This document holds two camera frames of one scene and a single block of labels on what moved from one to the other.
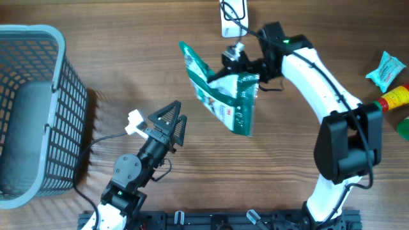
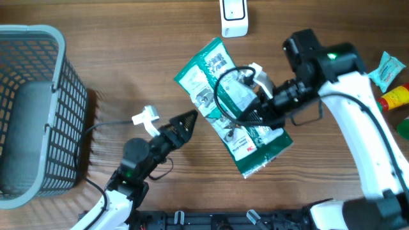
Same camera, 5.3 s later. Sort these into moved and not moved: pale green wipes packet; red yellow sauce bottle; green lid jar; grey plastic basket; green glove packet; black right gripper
Moved: green glove packet; black right gripper
Not moved: red yellow sauce bottle; pale green wipes packet; grey plastic basket; green lid jar
